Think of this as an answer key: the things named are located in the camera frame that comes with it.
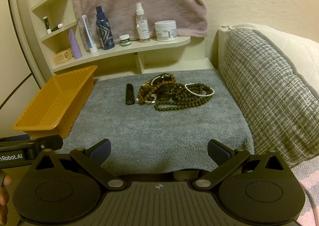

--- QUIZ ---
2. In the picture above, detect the orange plastic tray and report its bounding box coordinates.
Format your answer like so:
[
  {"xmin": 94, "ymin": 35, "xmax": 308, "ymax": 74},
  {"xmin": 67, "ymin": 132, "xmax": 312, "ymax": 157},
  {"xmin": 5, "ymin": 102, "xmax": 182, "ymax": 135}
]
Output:
[{"xmin": 13, "ymin": 65, "xmax": 97, "ymax": 138}]

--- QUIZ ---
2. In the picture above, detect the black cylindrical tube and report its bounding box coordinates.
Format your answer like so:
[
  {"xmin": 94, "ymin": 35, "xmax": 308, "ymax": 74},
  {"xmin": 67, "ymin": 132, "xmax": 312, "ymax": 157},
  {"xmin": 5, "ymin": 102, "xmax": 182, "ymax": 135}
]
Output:
[{"xmin": 125, "ymin": 83, "xmax": 135, "ymax": 106}]

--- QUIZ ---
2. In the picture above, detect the dark green bead necklace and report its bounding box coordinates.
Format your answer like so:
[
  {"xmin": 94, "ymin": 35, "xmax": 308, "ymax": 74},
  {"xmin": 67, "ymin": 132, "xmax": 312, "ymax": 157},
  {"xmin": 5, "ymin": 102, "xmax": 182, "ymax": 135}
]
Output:
[{"xmin": 154, "ymin": 81, "xmax": 215, "ymax": 112}]

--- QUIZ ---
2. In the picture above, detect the brown bead bracelet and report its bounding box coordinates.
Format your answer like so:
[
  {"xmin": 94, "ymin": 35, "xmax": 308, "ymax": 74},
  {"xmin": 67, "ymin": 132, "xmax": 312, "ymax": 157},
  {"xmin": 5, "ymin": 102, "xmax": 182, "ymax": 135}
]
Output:
[{"xmin": 137, "ymin": 78, "xmax": 177, "ymax": 106}]

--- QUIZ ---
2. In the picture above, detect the black wrist watch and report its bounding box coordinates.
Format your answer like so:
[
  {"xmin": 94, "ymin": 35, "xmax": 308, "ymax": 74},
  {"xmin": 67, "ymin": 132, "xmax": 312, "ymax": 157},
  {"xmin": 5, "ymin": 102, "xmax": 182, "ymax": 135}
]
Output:
[{"xmin": 151, "ymin": 73, "xmax": 175, "ymax": 86}]

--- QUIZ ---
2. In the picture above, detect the person's left hand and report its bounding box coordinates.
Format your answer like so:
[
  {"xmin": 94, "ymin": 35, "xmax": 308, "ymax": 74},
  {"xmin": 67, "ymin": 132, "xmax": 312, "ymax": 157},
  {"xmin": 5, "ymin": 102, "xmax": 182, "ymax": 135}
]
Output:
[{"xmin": 0, "ymin": 170, "xmax": 12, "ymax": 225}]

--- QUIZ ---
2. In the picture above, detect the grey tweed pillow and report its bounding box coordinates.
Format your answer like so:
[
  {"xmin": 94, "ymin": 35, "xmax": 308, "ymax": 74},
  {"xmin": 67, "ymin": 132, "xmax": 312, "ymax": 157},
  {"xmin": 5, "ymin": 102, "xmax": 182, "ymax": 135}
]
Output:
[{"xmin": 219, "ymin": 28, "xmax": 318, "ymax": 166}]

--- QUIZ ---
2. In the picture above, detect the grey fluffy towel mat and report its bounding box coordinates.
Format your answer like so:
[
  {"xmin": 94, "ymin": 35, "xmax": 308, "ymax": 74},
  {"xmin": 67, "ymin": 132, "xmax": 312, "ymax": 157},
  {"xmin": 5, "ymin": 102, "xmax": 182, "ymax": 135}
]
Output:
[{"xmin": 61, "ymin": 69, "xmax": 254, "ymax": 175}]

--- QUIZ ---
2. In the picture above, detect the small cardboard box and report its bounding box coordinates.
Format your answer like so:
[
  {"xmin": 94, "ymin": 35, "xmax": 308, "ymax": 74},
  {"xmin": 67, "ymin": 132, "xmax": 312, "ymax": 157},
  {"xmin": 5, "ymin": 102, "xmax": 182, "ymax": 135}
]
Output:
[{"xmin": 52, "ymin": 48, "xmax": 74, "ymax": 66}]

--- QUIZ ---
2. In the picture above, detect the lilac cosmetic tube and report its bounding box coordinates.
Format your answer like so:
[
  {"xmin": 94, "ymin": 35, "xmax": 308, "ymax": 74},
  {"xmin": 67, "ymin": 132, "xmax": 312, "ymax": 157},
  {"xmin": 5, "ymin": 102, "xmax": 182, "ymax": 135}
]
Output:
[{"xmin": 68, "ymin": 28, "xmax": 82, "ymax": 59}]

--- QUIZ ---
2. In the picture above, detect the cream corner shelf unit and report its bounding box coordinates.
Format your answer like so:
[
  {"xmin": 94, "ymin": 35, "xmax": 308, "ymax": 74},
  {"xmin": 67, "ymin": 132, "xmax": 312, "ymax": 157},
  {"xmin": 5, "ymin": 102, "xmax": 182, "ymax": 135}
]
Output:
[{"xmin": 27, "ymin": 0, "xmax": 213, "ymax": 80}]

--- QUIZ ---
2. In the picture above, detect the blue white cream tube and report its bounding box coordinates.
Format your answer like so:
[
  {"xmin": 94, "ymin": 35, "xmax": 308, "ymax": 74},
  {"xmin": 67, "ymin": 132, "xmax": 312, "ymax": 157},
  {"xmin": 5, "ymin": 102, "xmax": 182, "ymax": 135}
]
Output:
[{"xmin": 81, "ymin": 15, "xmax": 98, "ymax": 54}]

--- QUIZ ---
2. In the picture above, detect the dark blue spray bottle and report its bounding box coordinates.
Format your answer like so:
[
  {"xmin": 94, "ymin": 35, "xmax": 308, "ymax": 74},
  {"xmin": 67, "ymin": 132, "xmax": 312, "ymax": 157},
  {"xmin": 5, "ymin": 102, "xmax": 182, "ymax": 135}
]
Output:
[{"xmin": 96, "ymin": 6, "xmax": 115, "ymax": 50}]

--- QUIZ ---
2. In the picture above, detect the small green white jar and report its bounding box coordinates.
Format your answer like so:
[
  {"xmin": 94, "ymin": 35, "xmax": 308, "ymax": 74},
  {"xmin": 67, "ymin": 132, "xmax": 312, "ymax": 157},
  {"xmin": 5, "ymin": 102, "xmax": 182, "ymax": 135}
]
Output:
[{"xmin": 119, "ymin": 34, "xmax": 131, "ymax": 47}]

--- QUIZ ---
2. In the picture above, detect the black white lip balm stick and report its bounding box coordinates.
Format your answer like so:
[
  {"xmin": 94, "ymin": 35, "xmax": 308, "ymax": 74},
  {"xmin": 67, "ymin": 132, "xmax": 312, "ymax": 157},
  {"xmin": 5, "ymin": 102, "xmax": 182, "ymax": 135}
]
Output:
[{"xmin": 43, "ymin": 16, "xmax": 52, "ymax": 34}]

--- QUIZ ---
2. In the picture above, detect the white bed headboard cushion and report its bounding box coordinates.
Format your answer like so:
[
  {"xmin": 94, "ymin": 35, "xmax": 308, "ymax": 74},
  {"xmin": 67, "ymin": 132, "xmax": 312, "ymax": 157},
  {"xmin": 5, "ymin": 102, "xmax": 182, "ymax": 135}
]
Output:
[{"xmin": 218, "ymin": 23, "xmax": 318, "ymax": 91}]

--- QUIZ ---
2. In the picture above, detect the black white lying tube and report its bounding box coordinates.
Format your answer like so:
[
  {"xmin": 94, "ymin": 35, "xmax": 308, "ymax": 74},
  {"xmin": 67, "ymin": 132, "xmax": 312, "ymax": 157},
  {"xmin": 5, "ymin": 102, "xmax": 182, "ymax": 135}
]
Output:
[{"xmin": 51, "ymin": 23, "xmax": 63, "ymax": 32}]

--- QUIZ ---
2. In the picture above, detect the white cream jar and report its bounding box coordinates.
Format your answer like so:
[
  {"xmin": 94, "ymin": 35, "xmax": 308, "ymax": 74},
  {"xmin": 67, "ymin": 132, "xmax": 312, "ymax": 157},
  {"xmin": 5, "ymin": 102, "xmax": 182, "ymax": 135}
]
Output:
[{"xmin": 155, "ymin": 20, "xmax": 177, "ymax": 42}]

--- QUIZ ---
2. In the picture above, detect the clear spray bottle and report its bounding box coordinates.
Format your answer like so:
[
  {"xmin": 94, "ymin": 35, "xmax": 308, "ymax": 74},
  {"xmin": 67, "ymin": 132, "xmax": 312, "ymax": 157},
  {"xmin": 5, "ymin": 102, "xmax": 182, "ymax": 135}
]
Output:
[{"xmin": 136, "ymin": 2, "xmax": 150, "ymax": 43}]

